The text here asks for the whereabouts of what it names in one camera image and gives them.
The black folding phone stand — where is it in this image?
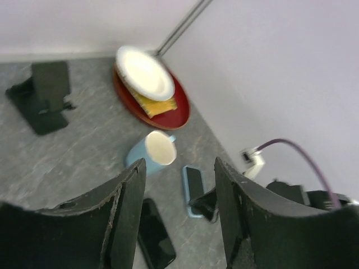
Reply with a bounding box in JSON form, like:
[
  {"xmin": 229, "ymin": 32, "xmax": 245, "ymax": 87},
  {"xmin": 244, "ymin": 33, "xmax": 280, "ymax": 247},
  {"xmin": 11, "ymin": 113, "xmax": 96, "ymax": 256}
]
[{"xmin": 6, "ymin": 61, "xmax": 76, "ymax": 136}]

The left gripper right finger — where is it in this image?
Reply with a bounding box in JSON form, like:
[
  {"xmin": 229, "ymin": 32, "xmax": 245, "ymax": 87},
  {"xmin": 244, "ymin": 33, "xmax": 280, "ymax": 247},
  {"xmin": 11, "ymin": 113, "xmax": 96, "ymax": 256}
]
[{"xmin": 214, "ymin": 158, "xmax": 358, "ymax": 268}]

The black phone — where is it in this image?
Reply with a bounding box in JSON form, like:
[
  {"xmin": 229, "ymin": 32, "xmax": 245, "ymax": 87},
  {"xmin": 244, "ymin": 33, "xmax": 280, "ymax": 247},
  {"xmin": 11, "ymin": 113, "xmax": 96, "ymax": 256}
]
[{"xmin": 137, "ymin": 198, "xmax": 176, "ymax": 269}]

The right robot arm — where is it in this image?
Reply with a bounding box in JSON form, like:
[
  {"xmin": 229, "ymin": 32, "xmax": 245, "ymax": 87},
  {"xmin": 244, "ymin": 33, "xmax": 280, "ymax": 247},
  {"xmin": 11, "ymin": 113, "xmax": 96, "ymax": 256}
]
[{"xmin": 188, "ymin": 179, "xmax": 333, "ymax": 223}]

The light blue mug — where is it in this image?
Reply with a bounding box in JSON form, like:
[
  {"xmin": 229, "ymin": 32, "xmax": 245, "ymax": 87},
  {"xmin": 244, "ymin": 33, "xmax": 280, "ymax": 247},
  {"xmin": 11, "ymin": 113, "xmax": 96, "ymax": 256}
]
[{"xmin": 125, "ymin": 130, "xmax": 177, "ymax": 175}]

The red round tray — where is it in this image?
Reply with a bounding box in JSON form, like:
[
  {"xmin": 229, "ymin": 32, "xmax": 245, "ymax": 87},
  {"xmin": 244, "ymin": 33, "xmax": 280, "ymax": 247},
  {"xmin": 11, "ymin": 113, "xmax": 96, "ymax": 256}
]
[{"xmin": 112, "ymin": 67, "xmax": 191, "ymax": 130}]

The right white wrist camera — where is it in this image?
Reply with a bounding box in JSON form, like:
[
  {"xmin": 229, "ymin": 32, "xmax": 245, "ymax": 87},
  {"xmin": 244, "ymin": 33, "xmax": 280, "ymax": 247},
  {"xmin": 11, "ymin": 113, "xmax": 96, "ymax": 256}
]
[{"xmin": 241, "ymin": 148, "xmax": 265, "ymax": 180}]

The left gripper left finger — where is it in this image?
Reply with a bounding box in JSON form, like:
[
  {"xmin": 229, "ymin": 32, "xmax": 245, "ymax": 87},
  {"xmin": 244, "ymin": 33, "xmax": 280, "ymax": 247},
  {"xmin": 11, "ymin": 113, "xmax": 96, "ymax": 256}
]
[{"xmin": 1, "ymin": 159, "xmax": 146, "ymax": 268}]

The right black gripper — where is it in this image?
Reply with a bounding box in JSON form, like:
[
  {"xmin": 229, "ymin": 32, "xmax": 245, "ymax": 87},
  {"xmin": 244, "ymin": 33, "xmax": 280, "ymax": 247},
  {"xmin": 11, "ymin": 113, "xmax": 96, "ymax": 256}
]
[{"xmin": 188, "ymin": 189, "xmax": 219, "ymax": 223}]

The white paper plate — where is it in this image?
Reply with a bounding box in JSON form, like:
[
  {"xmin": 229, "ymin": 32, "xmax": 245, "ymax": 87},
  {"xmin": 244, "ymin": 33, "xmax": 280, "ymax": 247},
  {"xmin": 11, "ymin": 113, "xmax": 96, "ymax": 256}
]
[{"xmin": 115, "ymin": 45, "xmax": 175, "ymax": 101}]

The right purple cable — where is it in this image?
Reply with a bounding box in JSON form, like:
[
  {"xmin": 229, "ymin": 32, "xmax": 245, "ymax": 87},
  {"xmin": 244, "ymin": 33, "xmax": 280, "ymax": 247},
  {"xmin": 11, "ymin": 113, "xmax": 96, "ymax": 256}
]
[{"xmin": 256, "ymin": 138, "xmax": 343, "ymax": 210}]

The yellow sponge cloth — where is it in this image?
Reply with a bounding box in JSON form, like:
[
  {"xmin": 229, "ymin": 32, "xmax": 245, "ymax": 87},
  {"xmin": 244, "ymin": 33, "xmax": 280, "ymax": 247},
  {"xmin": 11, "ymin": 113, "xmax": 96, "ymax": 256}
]
[{"xmin": 130, "ymin": 91, "xmax": 177, "ymax": 118}]

